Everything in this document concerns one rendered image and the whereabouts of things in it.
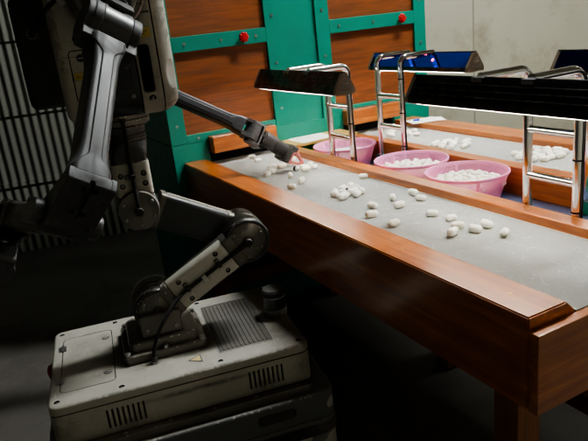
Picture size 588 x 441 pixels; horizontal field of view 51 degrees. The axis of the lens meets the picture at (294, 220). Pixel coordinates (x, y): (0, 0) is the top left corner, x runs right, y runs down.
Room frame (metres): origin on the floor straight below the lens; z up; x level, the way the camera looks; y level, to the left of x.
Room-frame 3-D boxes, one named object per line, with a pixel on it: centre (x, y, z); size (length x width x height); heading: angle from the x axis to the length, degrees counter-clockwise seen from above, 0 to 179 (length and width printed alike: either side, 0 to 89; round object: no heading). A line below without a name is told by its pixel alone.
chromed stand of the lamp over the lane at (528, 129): (1.43, -0.58, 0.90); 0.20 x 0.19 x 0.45; 27
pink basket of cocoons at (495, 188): (1.90, -0.57, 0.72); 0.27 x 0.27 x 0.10
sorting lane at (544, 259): (1.85, -0.21, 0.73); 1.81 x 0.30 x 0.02; 27
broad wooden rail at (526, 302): (1.76, -0.03, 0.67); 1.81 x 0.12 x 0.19; 27
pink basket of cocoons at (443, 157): (2.15, -0.44, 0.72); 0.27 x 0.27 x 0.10
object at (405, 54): (2.48, -0.50, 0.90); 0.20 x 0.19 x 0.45; 27
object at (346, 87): (2.27, -0.07, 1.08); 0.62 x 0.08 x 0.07; 27
